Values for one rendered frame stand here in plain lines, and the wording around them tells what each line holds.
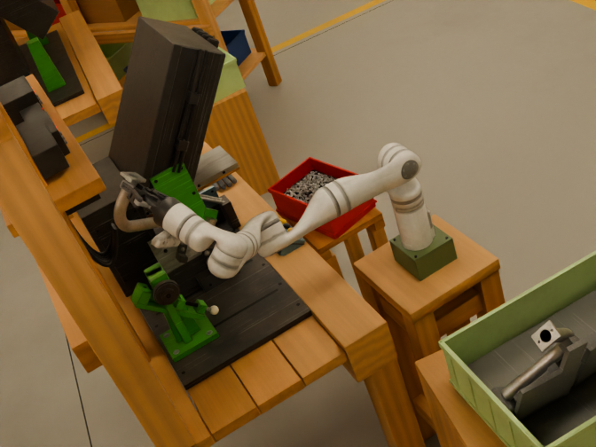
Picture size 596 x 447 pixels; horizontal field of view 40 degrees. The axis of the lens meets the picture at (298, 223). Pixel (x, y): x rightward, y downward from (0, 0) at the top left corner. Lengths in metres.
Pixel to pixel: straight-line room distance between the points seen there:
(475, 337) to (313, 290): 0.55
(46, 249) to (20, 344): 2.69
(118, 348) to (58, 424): 1.95
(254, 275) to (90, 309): 0.83
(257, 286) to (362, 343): 0.44
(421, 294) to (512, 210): 1.65
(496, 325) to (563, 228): 1.72
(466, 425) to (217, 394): 0.67
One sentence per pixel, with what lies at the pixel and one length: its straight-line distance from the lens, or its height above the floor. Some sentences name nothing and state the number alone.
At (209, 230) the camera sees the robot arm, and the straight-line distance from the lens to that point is 1.85.
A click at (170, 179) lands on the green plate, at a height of 1.24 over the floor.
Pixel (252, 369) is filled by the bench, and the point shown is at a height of 0.88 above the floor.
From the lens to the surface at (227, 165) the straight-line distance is 2.71.
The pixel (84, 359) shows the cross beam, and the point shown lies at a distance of 2.07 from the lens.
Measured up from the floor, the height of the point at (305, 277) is 0.90.
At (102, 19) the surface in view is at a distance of 5.73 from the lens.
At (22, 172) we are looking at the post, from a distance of 1.70.
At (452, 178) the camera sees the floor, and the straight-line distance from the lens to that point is 4.27.
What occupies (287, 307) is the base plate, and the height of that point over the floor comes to 0.90.
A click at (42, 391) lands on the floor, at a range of 4.11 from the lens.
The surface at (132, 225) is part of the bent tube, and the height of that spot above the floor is 1.40.
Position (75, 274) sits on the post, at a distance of 1.83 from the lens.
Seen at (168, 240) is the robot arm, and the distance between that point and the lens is 1.94.
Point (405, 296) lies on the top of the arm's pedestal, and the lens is 2.40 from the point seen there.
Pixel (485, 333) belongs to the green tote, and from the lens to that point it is 2.17.
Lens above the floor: 2.47
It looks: 35 degrees down
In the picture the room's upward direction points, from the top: 21 degrees counter-clockwise
